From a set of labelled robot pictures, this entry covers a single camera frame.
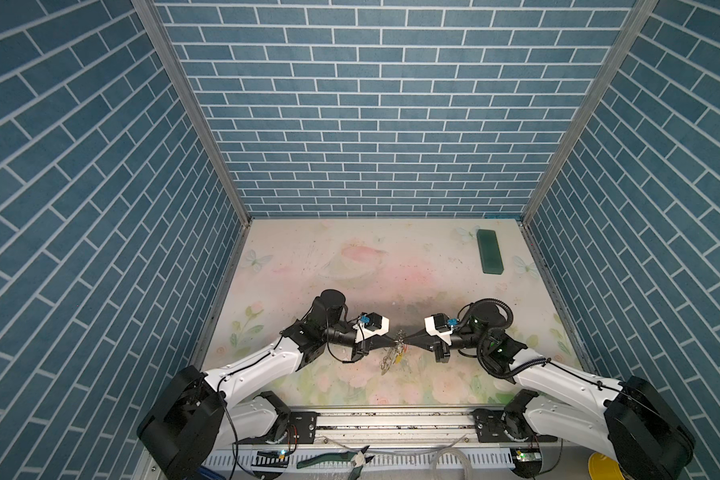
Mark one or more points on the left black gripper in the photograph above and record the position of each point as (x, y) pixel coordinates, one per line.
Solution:
(361, 350)

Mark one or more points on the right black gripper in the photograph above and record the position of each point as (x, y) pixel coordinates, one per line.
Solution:
(423, 340)

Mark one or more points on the metal key organizer ring plate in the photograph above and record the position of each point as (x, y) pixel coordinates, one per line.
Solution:
(389, 357)

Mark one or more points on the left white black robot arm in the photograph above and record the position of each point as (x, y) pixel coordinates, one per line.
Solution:
(199, 411)

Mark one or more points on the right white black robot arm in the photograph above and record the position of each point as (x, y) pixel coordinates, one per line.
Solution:
(627, 421)

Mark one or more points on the green rectangular block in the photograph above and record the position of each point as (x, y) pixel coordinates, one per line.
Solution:
(489, 252)

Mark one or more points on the clear plastic tube loop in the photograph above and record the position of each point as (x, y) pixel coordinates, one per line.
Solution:
(451, 457)

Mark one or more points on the yellow cup with screws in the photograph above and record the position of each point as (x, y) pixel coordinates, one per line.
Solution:
(601, 467)

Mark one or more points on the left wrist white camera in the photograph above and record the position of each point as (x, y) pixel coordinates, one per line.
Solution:
(368, 325)

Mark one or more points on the wrist white camera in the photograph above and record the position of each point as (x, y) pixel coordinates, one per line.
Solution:
(441, 326)
(368, 325)

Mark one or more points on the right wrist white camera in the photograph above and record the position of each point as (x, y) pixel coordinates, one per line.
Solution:
(441, 326)

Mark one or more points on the aluminium mounting rail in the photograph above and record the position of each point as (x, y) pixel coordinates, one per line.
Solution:
(402, 440)

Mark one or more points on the green handled pliers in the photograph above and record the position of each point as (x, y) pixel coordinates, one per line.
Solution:
(358, 459)

